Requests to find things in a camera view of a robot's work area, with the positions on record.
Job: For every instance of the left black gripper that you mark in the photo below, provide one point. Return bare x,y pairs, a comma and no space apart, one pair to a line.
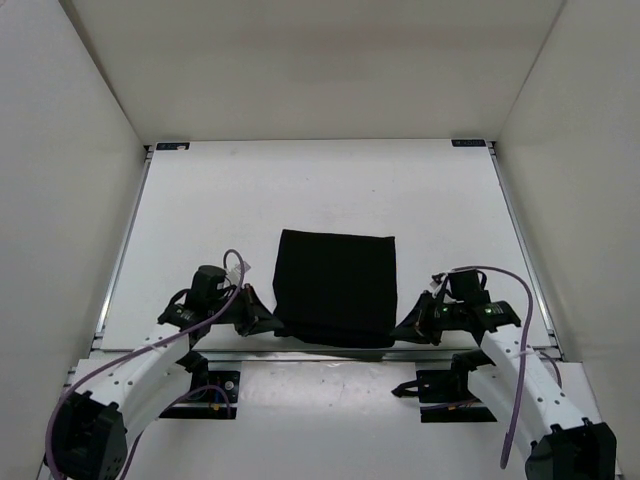
258,317

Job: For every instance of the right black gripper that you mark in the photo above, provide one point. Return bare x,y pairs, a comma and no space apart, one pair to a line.
416,327

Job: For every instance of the black skirt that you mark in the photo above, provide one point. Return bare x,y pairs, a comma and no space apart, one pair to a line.
337,290

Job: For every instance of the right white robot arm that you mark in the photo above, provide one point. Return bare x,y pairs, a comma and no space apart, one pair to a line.
504,374

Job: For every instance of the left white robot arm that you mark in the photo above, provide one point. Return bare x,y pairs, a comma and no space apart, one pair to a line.
95,428

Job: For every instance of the left blue corner label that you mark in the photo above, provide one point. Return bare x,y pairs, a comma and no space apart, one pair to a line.
172,146

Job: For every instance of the blue corner label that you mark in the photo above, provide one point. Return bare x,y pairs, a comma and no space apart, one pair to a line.
172,146
468,143

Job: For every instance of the right blue corner label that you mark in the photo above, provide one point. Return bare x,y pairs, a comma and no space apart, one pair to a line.
468,143

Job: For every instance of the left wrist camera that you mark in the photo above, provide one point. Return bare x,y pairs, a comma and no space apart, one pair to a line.
236,275

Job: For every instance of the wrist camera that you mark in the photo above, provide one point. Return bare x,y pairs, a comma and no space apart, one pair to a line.
236,275
440,286

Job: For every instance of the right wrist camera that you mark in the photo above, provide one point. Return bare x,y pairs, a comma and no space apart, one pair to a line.
440,286

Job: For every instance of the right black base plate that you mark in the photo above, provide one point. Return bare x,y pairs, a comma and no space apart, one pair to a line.
444,396

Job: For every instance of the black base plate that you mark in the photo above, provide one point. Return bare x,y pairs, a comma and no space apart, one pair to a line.
213,393
444,396

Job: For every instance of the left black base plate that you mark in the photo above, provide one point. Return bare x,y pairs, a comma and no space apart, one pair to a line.
213,393

